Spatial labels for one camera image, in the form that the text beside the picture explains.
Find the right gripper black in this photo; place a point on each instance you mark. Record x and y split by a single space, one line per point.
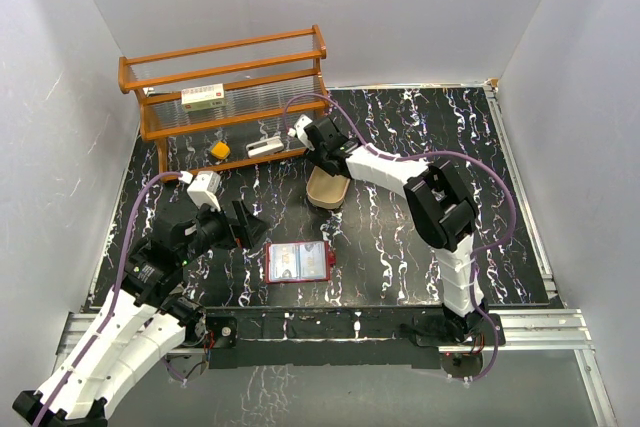
315 156

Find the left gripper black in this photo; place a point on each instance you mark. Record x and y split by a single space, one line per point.
250 226

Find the red leather card holder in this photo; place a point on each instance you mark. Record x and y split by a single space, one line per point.
298 262

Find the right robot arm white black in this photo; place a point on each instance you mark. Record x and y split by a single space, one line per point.
441 207

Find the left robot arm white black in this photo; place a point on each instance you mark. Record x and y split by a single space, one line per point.
143 317

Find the beige oval tray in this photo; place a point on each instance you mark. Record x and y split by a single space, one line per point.
326 191

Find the white stapler-like object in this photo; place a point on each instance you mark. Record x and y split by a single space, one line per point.
264 147

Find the yellow square object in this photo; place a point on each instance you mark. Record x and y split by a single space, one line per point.
220 151

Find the wooden shelf rack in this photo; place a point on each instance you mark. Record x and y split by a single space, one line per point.
269 81

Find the white red box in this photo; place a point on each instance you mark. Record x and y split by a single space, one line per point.
203 97

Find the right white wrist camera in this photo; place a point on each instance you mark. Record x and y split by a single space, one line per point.
297 131

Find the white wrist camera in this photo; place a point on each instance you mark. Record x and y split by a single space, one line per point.
202 188
297 131

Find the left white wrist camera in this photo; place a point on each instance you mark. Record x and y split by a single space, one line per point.
202 188

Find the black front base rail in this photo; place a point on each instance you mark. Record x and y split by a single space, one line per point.
333 336

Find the aluminium frame rail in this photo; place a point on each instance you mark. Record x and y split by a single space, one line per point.
535 329

